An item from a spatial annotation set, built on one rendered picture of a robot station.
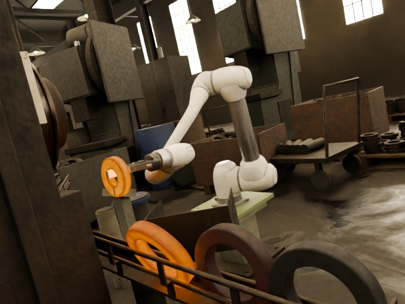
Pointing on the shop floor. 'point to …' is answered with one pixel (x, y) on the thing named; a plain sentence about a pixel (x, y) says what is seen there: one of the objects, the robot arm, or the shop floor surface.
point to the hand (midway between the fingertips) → (114, 172)
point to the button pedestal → (123, 210)
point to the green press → (265, 55)
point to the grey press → (100, 88)
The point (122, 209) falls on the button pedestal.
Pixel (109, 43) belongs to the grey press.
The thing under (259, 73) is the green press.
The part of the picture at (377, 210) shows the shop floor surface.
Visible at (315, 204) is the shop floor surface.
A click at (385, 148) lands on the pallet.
